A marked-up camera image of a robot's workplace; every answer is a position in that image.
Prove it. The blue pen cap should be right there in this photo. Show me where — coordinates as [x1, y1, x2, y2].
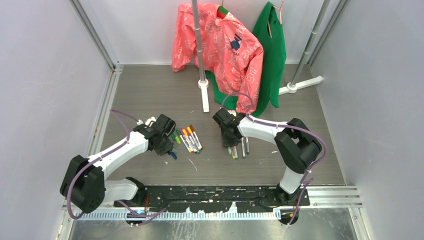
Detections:
[170, 152, 177, 160]

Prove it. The dark green cap marker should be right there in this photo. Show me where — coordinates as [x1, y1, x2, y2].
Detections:
[245, 137, 250, 155]

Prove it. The brown cap marker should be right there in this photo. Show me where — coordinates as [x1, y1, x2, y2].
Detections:
[189, 125, 203, 150]

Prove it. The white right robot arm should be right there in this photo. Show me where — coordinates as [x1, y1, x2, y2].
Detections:
[212, 108, 324, 206]

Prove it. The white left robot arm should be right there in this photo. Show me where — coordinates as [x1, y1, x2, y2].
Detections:
[59, 114, 177, 220]

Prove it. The white left rack foot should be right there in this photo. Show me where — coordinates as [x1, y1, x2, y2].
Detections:
[197, 79, 210, 113]

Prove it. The pink printed jacket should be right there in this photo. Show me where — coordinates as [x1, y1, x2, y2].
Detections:
[171, 3, 264, 114]

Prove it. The green hanging shirt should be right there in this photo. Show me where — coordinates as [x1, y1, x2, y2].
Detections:
[204, 1, 287, 117]

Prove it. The left rack pole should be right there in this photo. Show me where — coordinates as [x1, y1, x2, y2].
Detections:
[191, 0, 207, 85]

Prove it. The rack pole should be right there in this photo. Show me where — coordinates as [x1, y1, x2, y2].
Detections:
[191, 0, 207, 85]
[288, 0, 330, 87]

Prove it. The pink clothes hanger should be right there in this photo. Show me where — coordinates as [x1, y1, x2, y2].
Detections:
[267, 0, 285, 38]

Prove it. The right rack pole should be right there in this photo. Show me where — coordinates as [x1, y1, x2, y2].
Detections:
[288, 0, 330, 87]

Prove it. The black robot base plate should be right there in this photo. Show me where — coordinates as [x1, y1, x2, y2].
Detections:
[113, 185, 311, 224]

